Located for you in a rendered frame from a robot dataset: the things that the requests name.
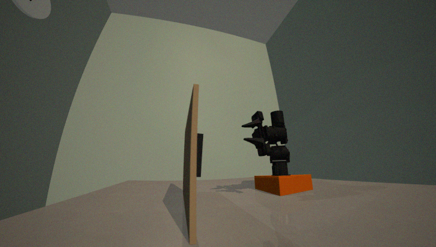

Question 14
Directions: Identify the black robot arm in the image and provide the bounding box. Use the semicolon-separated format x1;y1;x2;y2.
252;111;290;176

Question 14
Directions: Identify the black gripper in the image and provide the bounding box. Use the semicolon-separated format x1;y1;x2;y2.
242;111;279;156

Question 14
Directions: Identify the black picture frame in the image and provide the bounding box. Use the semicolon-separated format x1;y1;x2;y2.
196;133;203;177

